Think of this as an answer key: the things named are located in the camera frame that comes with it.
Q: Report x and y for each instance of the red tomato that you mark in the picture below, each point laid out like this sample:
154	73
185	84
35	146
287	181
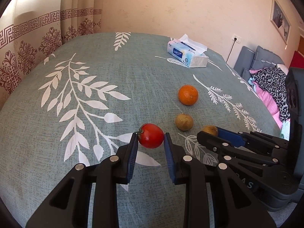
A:
152	135

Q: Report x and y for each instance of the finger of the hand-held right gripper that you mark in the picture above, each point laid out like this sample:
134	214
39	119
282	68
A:
231	137
209	142

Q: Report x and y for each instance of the orange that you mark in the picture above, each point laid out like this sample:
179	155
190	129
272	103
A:
188	95

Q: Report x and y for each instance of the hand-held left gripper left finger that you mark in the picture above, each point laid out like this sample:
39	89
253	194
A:
133	156

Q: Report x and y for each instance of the brown kiwi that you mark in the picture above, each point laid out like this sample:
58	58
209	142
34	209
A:
211	130
184	122

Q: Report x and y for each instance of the red board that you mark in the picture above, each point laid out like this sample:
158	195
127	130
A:
298	60

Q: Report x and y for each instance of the pink blanket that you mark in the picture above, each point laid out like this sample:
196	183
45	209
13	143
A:
266	97

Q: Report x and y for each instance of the white wall socket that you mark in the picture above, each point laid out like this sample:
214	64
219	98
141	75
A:
236	38

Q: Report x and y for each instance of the beige patterned curtain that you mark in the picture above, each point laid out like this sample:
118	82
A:
35	40

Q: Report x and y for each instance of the grey leaf print tablecloth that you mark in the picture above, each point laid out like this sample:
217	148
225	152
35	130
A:
118	87

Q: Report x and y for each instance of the framed wall picture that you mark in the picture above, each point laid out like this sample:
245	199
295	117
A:
280	19

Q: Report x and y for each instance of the grey sofa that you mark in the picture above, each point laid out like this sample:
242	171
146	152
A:
261	57

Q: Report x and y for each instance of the tissue pack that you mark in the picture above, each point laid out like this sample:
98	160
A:
187	57

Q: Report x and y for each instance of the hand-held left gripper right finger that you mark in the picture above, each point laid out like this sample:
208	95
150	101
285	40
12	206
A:
169	156

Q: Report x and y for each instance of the leopard print cloth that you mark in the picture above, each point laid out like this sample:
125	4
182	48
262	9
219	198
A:
277	85

